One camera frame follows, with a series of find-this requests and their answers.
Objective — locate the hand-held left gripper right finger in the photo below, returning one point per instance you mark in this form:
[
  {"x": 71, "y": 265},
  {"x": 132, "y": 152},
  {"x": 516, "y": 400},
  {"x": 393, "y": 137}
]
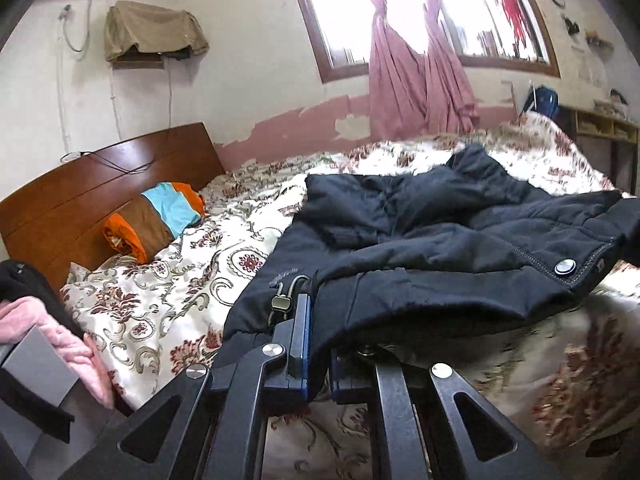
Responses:
[{"x": 350, "y": 382}]

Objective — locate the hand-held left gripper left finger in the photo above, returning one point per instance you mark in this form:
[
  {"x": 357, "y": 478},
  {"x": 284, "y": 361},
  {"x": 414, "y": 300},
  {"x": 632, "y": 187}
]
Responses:
[{"x": 301, "y": 330}]

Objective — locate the black padded jacket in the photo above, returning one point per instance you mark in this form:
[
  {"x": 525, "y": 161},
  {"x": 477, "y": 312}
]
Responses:
[{"x": 425, "y": 240}]

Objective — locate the floral bedspread bed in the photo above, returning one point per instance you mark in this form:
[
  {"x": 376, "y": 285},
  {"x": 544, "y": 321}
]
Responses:
[{"x": 165, "y": 285}]

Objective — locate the orange brown blue pillow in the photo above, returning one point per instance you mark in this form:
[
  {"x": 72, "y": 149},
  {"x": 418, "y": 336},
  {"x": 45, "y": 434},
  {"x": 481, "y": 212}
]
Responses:
[{"x": 155, "y": 220}]

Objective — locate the pink fluffy garment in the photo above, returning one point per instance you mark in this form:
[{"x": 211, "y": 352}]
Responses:
[{"x": 65, "y": 345}]

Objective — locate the grey box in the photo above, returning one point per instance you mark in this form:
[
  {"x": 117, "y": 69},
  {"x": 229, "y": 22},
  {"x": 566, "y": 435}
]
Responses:
[{"x": 35, "y": 365}]

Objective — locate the wooden bed headboard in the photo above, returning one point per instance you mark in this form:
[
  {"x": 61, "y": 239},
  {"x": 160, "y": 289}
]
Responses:
[{"x": 60, "y": 200}]

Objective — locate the wooden framed window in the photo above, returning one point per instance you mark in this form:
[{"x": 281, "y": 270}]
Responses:
[{"x": 320, "y": 45}]

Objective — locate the white power strip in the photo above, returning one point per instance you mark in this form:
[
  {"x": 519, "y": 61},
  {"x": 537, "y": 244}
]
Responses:
[{"x": 72, "y": 156}]

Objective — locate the blue backpack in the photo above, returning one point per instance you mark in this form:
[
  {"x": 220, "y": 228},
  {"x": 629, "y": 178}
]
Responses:
[{"x": 542, "y": 102}]

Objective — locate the wooden shelf unit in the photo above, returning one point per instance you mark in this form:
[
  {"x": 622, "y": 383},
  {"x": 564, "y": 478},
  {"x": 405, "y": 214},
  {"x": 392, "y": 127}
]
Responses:
[{"x": 600, "y": 127}]

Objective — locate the red hanging garment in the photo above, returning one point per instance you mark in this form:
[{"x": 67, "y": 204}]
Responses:
[{"x": 512, "y": 15}]

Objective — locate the wall shelf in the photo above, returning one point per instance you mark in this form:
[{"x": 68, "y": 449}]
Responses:
[{"x": 137, "y": 60}]

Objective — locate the dark wall ornament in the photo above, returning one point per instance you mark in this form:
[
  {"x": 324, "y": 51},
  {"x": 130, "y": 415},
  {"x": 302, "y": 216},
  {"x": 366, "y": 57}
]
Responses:
[{"x": 571, "y": 25}]

